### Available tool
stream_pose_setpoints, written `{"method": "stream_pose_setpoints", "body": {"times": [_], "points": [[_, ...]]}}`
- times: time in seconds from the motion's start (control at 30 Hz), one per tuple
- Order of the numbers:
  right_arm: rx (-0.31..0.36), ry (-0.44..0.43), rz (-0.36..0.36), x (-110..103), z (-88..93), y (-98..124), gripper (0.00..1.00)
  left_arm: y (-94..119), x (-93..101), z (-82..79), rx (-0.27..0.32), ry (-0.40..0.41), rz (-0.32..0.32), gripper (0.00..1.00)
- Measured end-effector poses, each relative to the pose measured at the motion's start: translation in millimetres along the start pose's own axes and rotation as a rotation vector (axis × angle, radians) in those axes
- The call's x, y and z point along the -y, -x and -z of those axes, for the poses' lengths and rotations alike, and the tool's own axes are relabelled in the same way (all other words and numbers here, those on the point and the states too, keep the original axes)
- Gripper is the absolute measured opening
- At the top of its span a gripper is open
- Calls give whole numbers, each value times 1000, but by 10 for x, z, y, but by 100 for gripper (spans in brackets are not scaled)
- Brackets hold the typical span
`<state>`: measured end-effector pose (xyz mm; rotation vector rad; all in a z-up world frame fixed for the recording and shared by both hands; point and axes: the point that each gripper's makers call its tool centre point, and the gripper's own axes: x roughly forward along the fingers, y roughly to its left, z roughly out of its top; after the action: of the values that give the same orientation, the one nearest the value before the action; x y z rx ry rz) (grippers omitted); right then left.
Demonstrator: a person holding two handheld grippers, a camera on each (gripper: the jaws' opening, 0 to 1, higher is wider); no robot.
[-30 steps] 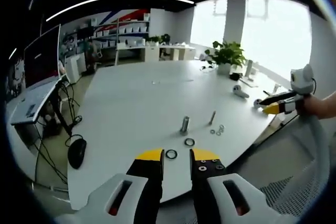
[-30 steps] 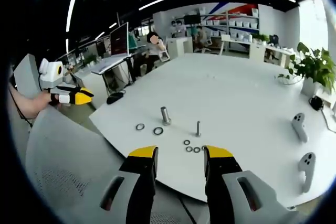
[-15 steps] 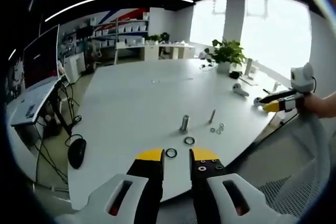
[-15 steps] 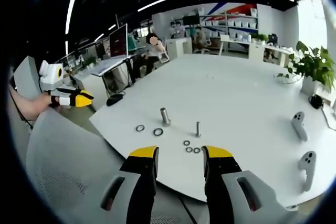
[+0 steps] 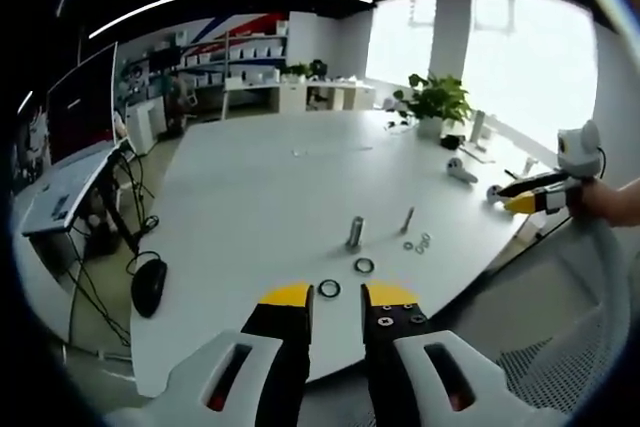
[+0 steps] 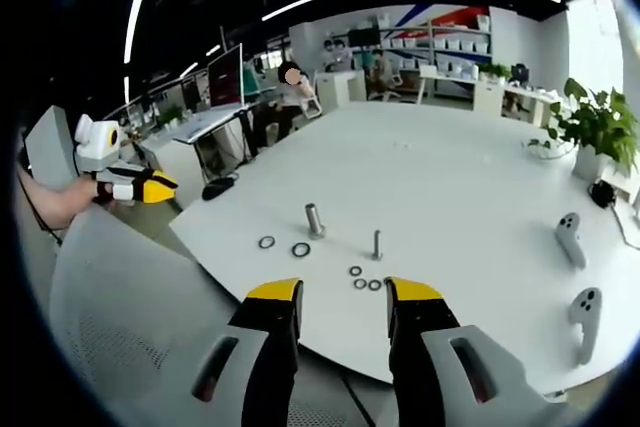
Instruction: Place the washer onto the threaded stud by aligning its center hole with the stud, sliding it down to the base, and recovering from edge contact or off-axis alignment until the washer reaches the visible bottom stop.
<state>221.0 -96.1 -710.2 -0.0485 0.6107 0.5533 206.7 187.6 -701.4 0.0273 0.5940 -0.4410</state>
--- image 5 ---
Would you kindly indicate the small green plant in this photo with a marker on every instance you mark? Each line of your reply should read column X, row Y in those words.
column 304, row 69

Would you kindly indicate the large dark monitor screen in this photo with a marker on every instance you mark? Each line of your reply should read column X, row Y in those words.
column 82, row 104

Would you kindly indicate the thick metal threaded stud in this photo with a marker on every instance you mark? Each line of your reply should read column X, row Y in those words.
column 355, row 233

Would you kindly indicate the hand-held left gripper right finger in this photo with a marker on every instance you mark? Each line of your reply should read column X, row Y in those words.
column 395, row 347

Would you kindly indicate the white mesh office chair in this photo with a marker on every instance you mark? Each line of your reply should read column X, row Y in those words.
column 550, row 327

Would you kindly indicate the white handheld controller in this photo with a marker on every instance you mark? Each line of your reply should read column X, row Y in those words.
column 495, row 194
column 461, row 170

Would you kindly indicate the white side desk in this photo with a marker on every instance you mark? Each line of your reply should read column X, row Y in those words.
column 62, row 194

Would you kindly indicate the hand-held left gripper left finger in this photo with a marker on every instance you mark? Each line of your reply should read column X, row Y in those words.
column 280, row 347

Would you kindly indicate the small black box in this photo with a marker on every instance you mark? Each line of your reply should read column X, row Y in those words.
column 452, row 141

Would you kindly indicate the thin metal bolt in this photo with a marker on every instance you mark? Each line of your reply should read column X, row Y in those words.
column 406, row 221

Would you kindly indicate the green plant in white pot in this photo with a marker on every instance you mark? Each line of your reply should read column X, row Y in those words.
column 436, row 99

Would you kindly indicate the person's right hand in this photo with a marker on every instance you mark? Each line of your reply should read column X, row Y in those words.
column 597, row 202

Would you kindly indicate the white low cabinet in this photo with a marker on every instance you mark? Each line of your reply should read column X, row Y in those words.
column 325, row 94

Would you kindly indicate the white storage shelf unit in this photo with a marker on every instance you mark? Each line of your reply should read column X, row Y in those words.
column 235, row 59

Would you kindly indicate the large dark washer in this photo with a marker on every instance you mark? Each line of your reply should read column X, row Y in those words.
column 365, row 265
column 330, row 288

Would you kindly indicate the white stand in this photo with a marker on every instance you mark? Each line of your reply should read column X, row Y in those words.
column 478, row 133

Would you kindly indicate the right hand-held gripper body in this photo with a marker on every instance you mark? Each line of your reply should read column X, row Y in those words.
column 580, row 149

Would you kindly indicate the black oval floor device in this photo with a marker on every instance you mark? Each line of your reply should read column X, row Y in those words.
column 148, row 289

